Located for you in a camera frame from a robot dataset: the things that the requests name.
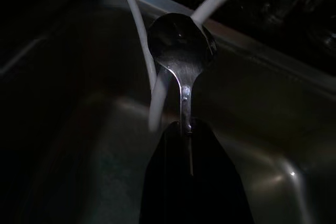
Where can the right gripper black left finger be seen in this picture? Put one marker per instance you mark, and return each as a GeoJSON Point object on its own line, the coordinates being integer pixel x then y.
{"type": "Point", "coordinates": [168, 182]}

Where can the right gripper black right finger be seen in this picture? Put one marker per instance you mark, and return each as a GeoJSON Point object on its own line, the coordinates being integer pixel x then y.
{"type": "Point", "coordinates": [215, 190]}

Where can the stainless steel spoon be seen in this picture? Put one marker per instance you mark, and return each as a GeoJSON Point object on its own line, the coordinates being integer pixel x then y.
{"type": "Point", "coordinates": [181, 51]}

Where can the stainless steel sink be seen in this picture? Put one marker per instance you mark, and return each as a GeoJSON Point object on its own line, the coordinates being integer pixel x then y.
{"type": "Point", "coordinates": [78, 103]}

